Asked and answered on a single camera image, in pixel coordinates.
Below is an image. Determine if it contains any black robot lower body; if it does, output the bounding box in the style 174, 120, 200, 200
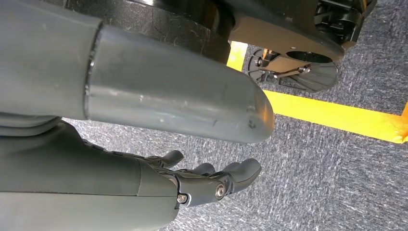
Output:
44, 0, 378, 64

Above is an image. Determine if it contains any yellow floor tape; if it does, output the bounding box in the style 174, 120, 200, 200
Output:
226, 40, 408, 145

